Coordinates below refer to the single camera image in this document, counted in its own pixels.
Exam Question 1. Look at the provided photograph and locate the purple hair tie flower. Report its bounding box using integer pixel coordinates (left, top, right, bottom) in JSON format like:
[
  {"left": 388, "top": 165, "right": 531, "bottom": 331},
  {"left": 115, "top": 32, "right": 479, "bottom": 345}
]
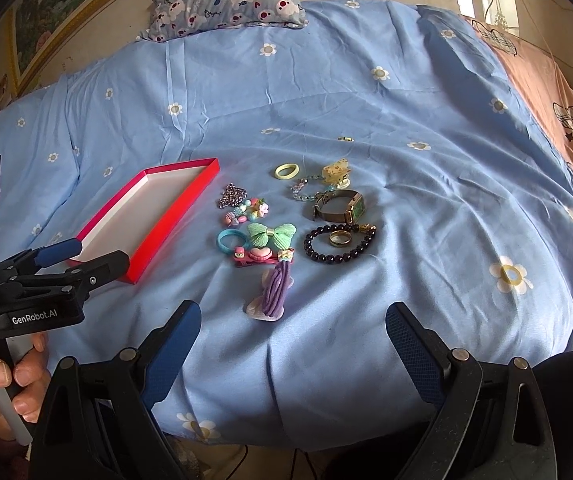
[{"left": 244, "top": 260, "right": 294, "bottom": 322}]

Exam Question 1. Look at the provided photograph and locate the blue hair tie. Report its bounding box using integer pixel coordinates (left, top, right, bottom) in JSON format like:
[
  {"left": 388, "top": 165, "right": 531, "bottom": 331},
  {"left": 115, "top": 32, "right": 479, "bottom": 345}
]
[{"left": 216, "top": 227, "right": 251, "bottom": 255}]

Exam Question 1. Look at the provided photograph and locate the pink heart hair clip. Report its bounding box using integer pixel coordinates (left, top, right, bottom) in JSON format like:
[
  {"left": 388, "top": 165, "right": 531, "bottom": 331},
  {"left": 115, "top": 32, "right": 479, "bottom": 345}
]
[{"left": 231, "top": 247, "right": 295, "bottom": 266}]

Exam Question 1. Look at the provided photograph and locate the green bow hair clip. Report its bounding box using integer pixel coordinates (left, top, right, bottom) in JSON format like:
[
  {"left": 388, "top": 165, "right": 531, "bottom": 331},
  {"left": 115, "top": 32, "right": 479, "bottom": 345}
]
[{"left": 246, "top": 222, "right": 296, "bottom": 250}]

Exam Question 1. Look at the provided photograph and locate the colourful bead bracelet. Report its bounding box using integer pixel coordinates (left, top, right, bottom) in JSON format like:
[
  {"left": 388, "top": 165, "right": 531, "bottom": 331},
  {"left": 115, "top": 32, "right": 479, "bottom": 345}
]
[{"left": 223, "top": 196, "right": 272, "bottom": 228}]

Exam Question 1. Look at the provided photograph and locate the silver chain necklace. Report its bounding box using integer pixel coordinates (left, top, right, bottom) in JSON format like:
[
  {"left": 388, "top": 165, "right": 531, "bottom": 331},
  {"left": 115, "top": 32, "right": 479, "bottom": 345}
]
[{"left": 217, "top": 182, "right": 249, "bottom": 210}]

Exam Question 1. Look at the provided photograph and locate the black beaded bracelet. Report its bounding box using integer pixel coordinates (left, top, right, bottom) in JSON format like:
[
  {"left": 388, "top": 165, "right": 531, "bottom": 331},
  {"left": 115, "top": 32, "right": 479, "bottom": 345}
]
[{"left": 301, "top": 222, "right": 378, "bottom": 266}]

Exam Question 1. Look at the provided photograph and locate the gold wristwatch green face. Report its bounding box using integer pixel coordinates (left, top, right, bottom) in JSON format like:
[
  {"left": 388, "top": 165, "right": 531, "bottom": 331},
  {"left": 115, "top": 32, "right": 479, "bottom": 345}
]
[{"left": 313, "top": 188, "right": 367, "bottom": 223}]

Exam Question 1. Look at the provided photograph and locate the yellow hair claw clip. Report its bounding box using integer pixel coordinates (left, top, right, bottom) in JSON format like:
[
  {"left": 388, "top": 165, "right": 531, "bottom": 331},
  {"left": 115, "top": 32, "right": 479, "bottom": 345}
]
[{"left": 323, "top": 158, "right": 351, "bottom": 190}]

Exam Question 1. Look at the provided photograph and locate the person's left hand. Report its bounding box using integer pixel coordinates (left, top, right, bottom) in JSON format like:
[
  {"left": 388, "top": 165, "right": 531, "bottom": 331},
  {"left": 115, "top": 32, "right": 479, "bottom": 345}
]
[{"left": 0, "top": 333, "right": 50, "bottom": 442}]

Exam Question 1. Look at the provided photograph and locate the red shallow cardboard box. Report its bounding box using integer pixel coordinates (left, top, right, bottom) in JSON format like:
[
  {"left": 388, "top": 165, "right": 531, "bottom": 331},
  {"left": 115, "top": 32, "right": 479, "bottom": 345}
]
[{"left": 70, "top": 158, "right": 220, "bottom": 284}]

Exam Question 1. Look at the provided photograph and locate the light blue floral bedsheet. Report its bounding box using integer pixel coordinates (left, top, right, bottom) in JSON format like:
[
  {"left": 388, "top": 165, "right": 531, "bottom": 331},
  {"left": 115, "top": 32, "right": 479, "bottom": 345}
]
[{"left": 0, "top": 0, "right": 573, "bottom": 451}]

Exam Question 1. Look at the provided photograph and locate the framed landscape painting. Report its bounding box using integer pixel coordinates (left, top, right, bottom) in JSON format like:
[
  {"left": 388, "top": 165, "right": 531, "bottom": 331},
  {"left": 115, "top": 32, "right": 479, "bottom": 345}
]
[{"left": 3, "top": 0, "right": 188, "bottom": 99}]

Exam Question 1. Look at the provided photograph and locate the pink patterned blanket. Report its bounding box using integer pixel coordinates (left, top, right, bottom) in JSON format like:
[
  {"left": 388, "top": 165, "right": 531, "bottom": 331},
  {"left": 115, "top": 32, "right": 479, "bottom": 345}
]
[{"left": 467, "top": 18, "right": 573, "bottom": 170}]

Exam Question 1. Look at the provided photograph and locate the blue patterned pillow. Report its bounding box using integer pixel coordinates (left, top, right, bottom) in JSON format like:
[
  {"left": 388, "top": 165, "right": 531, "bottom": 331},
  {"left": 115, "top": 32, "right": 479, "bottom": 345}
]
[{"left": 141, "top": 0, "right": 307, "bottom": 42}]

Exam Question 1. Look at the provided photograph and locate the teal beaded chain bracelet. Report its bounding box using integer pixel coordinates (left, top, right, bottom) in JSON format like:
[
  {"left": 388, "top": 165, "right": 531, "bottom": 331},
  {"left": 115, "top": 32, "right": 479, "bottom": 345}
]
[{"left": 290, "top": 173, "right": 336, "bottom": 204}]

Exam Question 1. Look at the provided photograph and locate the yellow hair tie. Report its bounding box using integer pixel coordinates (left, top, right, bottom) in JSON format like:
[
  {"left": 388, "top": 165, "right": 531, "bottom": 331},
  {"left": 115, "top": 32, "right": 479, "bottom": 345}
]
[{"left": 273, "top": 161, "right": 302, "bottom": 181}]

